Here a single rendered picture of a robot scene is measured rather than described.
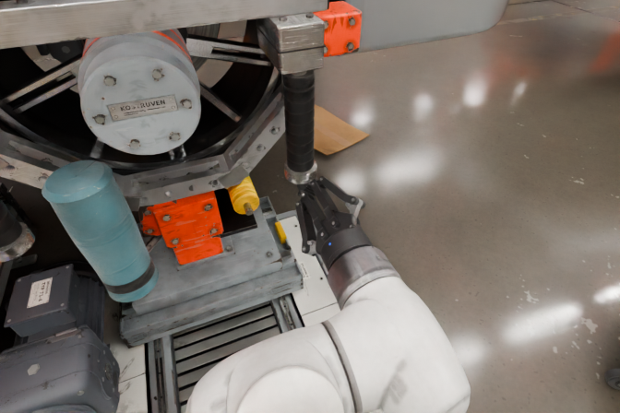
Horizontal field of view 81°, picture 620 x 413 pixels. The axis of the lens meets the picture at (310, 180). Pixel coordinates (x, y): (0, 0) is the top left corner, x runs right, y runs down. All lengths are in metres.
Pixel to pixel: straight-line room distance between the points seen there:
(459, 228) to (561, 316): 0.42
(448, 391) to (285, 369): 0.16
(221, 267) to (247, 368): 0.68
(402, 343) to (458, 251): 1.06
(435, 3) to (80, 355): 1.01
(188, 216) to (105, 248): 0.19
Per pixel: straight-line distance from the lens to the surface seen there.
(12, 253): 0.50
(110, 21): 0.39
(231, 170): 0.72
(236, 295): 1.07
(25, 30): 0.40
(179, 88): 0.46
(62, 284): 0.91
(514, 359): 1.29
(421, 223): 1.51
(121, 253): 0.65
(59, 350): 0.85
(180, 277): 1.07
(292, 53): 0.39
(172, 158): 0.79
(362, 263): 0.48
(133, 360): 1.17
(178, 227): 0.78
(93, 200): 0.57
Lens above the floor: 1.06
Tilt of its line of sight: 41 degrees down
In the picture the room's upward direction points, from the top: straight up
